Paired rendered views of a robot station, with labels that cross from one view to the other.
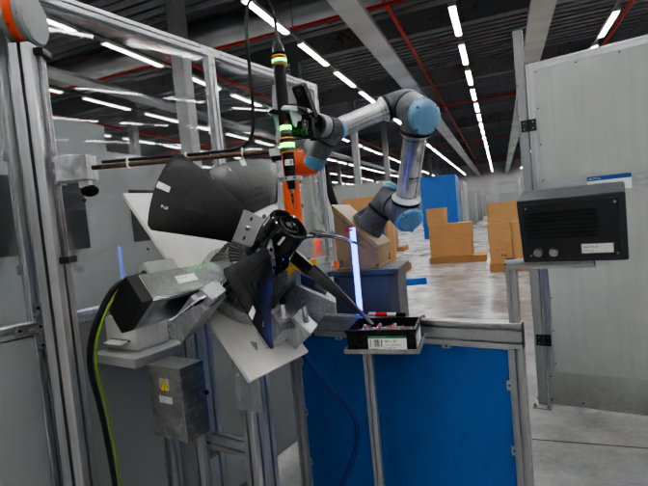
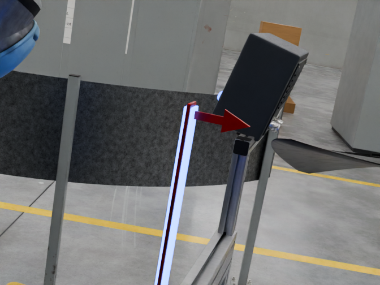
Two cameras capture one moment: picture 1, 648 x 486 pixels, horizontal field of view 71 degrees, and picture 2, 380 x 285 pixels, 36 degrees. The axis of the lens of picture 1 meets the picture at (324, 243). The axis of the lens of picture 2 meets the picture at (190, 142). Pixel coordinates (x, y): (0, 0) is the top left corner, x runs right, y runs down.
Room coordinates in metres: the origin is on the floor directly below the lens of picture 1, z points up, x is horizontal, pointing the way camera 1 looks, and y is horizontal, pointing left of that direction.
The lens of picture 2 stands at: (1.86, 0.44, 1.29)
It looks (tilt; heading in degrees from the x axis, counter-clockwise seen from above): 13 degrees down; 250
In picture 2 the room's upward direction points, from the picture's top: 10 degrees clockwise
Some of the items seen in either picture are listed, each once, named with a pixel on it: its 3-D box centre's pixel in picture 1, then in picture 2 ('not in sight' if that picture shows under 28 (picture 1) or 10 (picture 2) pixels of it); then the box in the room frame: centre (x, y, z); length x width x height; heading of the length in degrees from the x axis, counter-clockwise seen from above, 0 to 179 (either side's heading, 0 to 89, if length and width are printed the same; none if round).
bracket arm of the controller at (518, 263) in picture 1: (548, 262); (250, 137); (1.33, -0.65, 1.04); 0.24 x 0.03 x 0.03; 57
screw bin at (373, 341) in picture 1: (385, 334); not in sight; (1.44, -0.17, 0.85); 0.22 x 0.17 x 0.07; 72
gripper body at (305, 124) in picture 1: (306, 124); not in sight; (1.46, 0.02, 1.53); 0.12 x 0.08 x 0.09; 147
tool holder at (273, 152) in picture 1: (285, 164); not in sight; (1.37, 0.09, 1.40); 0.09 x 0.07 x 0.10; 92
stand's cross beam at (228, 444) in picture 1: (232, 445); not in sight; (1.38, 0.34, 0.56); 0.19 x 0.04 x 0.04; 57
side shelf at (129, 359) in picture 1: (159, 344); not in sight; (1.58, 0.60, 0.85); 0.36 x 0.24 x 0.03; 147
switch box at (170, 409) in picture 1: (178, 397); not in sight; (1.37, 0.48, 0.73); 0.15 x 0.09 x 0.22; 57
